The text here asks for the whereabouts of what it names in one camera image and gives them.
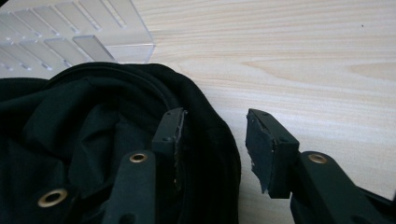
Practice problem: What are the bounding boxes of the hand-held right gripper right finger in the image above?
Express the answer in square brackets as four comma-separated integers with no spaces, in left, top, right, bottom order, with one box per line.
[245,108,301,200]

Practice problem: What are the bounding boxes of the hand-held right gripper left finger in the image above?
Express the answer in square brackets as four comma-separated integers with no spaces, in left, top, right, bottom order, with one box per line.
[151,107,188,191]

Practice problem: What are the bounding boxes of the black cloth garment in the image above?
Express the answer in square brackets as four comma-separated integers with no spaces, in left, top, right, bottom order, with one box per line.
[0,62,242,224]

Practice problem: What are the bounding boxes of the clear acrylic slotted rack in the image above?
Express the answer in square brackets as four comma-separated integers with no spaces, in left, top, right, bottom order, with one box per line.
[0,0,156,79]

